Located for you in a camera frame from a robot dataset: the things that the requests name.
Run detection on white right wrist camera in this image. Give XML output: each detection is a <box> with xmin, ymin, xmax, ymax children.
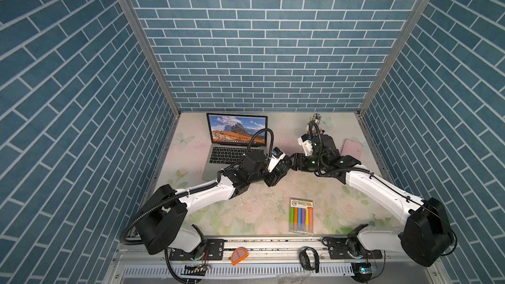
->
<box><xmin>297</xmin><ymin>134</ymin><xmax>314</xmax><ymax>156</ymax></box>

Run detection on pens in cup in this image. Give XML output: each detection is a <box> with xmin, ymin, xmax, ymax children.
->
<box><xmin>310</xmin><ymin>113</ymin><xmax>322</xmax><ymax>126</ymax></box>

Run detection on aluminium mounting rail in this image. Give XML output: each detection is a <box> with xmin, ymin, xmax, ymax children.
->
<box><xmin>106</xmin><ymin>234</ymin><xmax>439</xmax><ymax>281</ymax></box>

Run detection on black wristwatch on rail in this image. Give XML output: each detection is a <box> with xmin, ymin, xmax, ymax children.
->
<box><xmin>299</xmin><ymin>247</ymin><xmax>320</xmax><ymax>273</ymax></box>

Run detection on orange tool on rail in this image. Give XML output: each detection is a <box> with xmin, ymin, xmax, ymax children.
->
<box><xmin>230</xmin><ymin>247</ymin><xmax>249</xmax><ymax>266</ymax></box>

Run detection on pack of coloured markers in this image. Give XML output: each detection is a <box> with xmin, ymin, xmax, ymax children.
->
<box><xmin>289</xmin><ymin>198</ymin><xmax>314</xmax><ymax>235</ymax></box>

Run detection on white fabric butterfly decoration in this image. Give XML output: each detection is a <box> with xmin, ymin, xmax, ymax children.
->
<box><xmin>174</xmin><ymin>132</ymin><xmax>195</xmax><ymax>147</ymax></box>

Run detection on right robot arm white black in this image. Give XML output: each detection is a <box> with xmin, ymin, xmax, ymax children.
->
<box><xmin>289</xmin><ymin>120</ymin><xmax>458</xmax><ymax>267</ymax></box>

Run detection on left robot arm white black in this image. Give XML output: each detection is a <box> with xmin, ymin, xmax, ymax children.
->
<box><xmin>120</xmin><ymin>145</ymin><xmax>292</xmax><ymax>260</ymax></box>

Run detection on silver laptop with mountain wallpaper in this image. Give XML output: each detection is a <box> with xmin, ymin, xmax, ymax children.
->
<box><xmin>203</xmin><ymin>113</ymin><xmax>268</xmax><ymax>181</ymax></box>

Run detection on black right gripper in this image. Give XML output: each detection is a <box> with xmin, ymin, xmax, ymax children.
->
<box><xmin>283</xmin><ymin>153</ymin><xmax>326</xmax><ymax>173</ymax></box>

